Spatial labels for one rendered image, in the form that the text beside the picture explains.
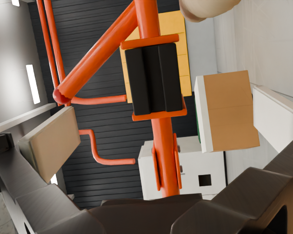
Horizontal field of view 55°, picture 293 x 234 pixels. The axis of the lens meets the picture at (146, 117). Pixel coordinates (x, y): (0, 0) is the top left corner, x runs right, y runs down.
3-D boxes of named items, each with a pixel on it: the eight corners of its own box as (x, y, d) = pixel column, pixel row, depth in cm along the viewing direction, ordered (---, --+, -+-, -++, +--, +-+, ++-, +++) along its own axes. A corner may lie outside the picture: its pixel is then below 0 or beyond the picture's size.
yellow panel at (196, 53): (207, 10, 791) (121, 23, 816) (212, 4, 702) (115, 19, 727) (214, 88, 836) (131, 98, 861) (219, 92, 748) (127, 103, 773)
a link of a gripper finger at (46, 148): (43, 191, 15) (29, 192, 15) (81, 142, 22) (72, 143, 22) (29, 139, 14) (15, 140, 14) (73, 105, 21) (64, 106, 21)
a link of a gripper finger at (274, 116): (296, 113, 13) (313, 112, 13) (252, 85, 20) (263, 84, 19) (294, 172, 14) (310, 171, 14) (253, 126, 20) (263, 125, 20)
